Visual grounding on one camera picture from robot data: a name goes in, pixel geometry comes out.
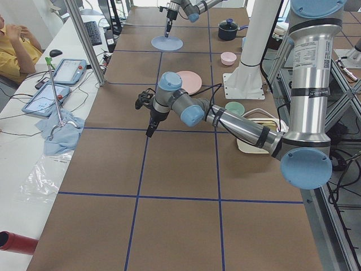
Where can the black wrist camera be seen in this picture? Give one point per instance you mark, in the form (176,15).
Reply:
(144,99)

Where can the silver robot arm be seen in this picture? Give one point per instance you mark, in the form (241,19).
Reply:
(303,149)
(192,12)

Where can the pink plate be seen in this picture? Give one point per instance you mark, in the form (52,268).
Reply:
(191,81)

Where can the aluminium frame post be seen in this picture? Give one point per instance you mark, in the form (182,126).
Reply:
(75,15)

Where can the light blue plate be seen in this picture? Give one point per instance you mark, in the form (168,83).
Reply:
(170,43)

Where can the light blue cloth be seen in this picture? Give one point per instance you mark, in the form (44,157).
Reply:
(62,139)

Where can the person in yellow shirt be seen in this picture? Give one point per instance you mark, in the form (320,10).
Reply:
(20,51)

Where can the clear plastic bag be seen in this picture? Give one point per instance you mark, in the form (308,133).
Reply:
(43,183)

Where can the cream toaster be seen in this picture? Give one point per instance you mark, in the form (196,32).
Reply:
(248,132)

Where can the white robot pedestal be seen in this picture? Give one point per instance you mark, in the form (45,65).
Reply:
(245,82)

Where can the pink bowl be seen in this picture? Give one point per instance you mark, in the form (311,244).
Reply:
(228,58)

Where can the red cylinder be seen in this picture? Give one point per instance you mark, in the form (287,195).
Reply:
(12,242)

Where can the black keyboard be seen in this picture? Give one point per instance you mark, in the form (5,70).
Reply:
(93,32)

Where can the light blue cup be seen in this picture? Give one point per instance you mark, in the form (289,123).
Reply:
(244,39)

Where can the upper teach pendant tablet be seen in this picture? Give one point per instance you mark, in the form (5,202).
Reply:
(69,71)

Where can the dark blue pot with lid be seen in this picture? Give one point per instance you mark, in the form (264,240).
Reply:
(227,29)

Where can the reacher grabber stick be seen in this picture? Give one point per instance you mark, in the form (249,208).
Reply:
(60,123)

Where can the black computer mouse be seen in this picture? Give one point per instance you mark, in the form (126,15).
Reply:
(55,52)

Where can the teach pendant tablet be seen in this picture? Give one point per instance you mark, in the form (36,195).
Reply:
(69,71)
(42,103)

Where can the lower teach pendant tablet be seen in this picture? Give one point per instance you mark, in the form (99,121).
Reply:
(42,103)

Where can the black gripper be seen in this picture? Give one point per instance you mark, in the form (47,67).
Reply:
(157,115)
(170,14)

